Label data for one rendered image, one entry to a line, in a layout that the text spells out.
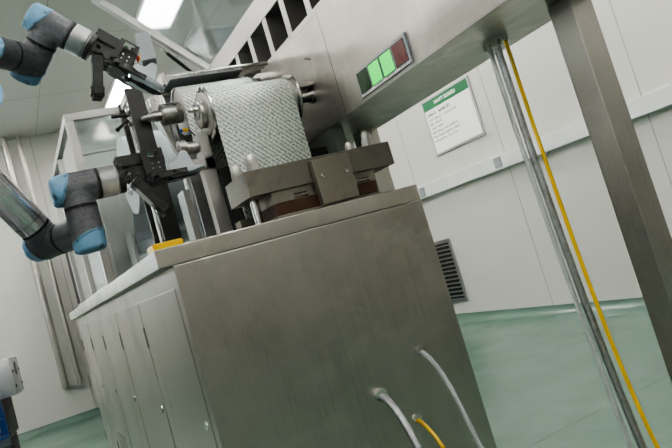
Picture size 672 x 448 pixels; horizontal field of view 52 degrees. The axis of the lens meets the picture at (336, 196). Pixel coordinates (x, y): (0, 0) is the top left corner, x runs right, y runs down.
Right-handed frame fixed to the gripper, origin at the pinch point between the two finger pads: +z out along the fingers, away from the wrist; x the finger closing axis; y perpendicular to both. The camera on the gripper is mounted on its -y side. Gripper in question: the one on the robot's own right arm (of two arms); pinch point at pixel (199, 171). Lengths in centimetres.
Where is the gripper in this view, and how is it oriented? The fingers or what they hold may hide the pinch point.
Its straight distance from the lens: 178.7
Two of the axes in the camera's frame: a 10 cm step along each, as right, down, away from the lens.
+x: -4.1, 2.0, 8.9
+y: -2.8, -9.6, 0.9
